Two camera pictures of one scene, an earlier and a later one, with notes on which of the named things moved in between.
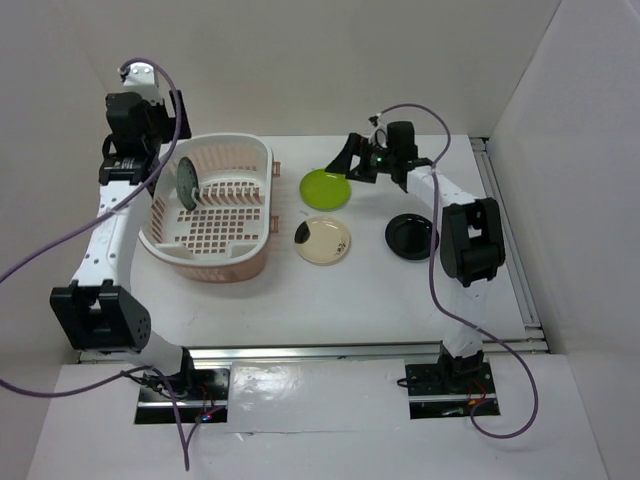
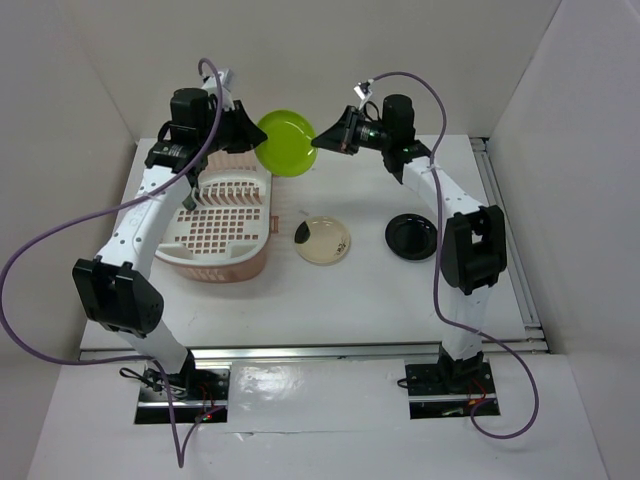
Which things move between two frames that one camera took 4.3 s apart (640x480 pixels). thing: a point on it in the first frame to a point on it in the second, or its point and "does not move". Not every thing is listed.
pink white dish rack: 211,213 does not move
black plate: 410,236 does not move
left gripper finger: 184,128 to 238,131
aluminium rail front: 318,351 does not move
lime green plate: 324,190 to 287,151
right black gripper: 361,172 to 338,138
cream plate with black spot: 322,240 does not move
